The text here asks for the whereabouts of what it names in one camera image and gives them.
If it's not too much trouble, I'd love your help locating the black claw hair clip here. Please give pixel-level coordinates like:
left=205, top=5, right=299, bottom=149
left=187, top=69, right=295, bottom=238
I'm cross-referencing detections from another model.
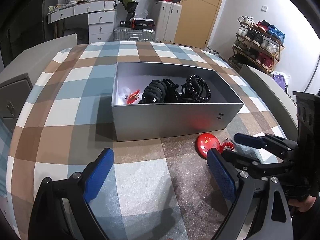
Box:
left=163, top=79, right=183, bottom=103

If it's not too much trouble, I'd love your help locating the grey bed side panel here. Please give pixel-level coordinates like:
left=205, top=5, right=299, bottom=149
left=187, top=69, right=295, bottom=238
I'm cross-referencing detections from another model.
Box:
left=240, top=64, right=298, bottom=140

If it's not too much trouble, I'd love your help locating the grey bedside cabinet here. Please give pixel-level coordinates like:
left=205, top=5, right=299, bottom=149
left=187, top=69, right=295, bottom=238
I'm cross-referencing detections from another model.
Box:
left=0, top=73, right=33, bottom=133

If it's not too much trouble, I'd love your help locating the plaid blanket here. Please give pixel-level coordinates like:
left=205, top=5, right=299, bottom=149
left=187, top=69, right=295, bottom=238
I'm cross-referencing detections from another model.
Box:
left=7, top=42, right=284, bottom=239

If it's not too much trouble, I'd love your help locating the black red box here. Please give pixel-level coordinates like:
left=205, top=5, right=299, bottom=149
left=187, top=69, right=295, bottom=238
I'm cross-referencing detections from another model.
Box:
left=130, top=18, right=154, bottom=30

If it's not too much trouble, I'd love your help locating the grey cardboard box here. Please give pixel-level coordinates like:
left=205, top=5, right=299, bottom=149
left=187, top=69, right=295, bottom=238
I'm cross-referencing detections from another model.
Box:
left=111, top=62, right=244, bottom=141

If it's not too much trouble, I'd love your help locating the red flag pin badge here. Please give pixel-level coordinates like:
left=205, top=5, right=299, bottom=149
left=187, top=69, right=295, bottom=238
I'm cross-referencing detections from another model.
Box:
left=195, top=133, right=221, bottom=159

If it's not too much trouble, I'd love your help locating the right hand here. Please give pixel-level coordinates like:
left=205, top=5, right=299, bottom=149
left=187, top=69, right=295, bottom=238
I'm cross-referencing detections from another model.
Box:
left=289, top=196, right=316, bottom=213

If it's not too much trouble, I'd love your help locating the wooden door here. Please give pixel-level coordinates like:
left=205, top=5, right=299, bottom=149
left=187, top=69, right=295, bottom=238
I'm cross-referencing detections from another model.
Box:
left=174, top=0, right=222, bottom=48

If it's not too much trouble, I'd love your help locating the black hair tie left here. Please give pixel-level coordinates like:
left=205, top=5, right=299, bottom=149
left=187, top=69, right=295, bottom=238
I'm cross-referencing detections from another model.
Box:
left=138, top=79, right=169, bottom=105

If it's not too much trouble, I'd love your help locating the grey bed footboard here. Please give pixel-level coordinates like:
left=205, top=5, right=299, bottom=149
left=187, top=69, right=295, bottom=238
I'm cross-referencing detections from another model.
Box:
left=1, top=34, right=77, bottom=86

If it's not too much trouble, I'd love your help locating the white drawer desk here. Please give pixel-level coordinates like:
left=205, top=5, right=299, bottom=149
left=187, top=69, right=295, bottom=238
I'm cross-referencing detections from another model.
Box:
left=47, top=0, right=117, bottom=43

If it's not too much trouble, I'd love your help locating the small red fringed brooch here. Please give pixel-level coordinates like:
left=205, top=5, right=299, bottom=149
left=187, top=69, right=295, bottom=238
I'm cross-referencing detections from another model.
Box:
left=221, top=139, right=234, bottom=153

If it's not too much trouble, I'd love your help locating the shoe rack with shoes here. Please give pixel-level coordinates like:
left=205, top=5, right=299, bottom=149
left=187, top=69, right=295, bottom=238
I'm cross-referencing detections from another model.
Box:
left=228, top=16, right=285, bottom=74

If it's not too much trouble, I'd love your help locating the upright beige suitcase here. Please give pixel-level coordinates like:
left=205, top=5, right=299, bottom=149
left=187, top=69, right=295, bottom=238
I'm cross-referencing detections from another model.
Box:
left=150, top=1, right=182, bottom=43

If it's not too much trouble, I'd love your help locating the silver flat suitcase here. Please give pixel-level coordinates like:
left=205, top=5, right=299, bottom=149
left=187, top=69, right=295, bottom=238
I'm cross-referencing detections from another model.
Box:
left=113, top=28, right=156, bottom=42

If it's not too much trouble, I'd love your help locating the purple bag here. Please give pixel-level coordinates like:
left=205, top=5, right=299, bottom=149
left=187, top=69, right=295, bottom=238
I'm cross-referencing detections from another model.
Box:
left=269, top=71, right=291, bottom=93

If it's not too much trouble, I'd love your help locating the dark flower bouquet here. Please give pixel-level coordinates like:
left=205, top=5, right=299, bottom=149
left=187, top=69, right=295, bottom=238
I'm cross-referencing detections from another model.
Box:
left=119, top=0, right=138, bottom=21

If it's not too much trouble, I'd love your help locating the black beaded bracelet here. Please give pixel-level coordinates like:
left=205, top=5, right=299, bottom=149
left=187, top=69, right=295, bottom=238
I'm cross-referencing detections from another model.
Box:
left=181, top=74, right=212, bottom=103

